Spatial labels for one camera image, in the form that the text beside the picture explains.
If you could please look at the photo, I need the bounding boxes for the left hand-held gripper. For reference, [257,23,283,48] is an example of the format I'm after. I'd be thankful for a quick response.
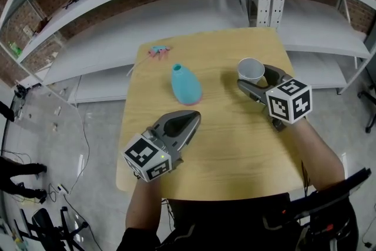
[122,110,203,183]

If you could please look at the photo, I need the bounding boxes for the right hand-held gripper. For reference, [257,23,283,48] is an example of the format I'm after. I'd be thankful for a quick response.
[237,63,313,132]

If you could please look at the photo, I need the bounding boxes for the teal plastic vase bottle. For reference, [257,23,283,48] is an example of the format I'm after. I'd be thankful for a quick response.
[171,63,204,106]

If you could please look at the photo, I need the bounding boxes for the person's right forearm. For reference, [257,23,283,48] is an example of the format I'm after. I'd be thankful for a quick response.
[289,119,345,195]

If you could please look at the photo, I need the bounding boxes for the person's left forearm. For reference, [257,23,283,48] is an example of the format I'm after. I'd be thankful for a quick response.
[125,176,162,233]

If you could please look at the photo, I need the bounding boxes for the pink and teal toy with string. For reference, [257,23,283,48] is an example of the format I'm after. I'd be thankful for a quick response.
[126,45,173,77]

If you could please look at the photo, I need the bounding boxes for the green plastic bottle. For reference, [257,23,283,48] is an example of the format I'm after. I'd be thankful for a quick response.
[7,41,23,56]

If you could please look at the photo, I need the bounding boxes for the person's black clothing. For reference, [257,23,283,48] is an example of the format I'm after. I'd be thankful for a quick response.
[116,192,359,251]

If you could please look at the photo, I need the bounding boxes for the black body-worn equipment pack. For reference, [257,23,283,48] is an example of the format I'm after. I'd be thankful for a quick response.
[289,167,372,251]

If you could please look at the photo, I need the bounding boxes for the black mesh office chair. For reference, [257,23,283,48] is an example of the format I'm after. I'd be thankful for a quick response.
[17,205,89,251]

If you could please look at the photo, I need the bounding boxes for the wooden table with black pedestal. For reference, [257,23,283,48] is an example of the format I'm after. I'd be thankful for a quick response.
[115,28,306,202]

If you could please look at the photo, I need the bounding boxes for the white cable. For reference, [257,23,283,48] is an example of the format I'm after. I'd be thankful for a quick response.
[67,95,90,194]

